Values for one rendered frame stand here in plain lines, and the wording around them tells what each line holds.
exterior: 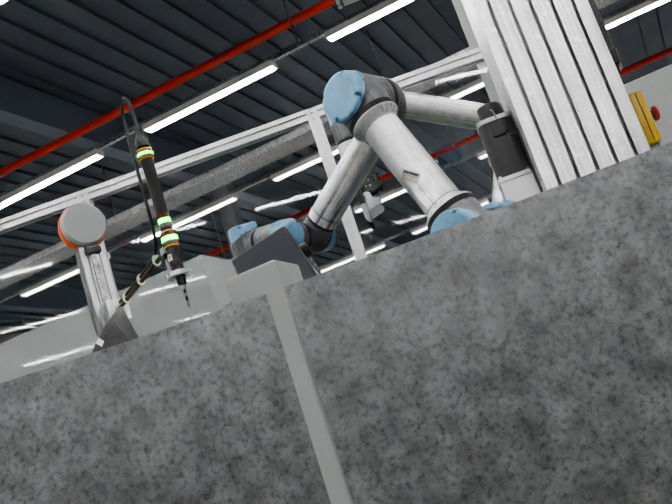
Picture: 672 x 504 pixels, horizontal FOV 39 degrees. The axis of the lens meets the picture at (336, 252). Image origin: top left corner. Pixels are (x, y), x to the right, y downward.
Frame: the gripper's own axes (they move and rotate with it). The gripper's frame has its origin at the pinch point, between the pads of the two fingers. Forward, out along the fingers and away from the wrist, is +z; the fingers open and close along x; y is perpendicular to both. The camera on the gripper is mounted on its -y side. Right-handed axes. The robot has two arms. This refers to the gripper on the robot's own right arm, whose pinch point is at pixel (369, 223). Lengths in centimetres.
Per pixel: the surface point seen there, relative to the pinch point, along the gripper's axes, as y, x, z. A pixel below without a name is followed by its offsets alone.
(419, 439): 4, -202, 65
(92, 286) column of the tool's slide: -92, 30, -18
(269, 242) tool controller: -14, -108, 25
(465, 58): 48, 46, -55
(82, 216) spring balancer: -90, 31, -42
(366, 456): 0, -202, 65
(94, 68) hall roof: -251, 692, -447
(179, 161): -57, 46, -55
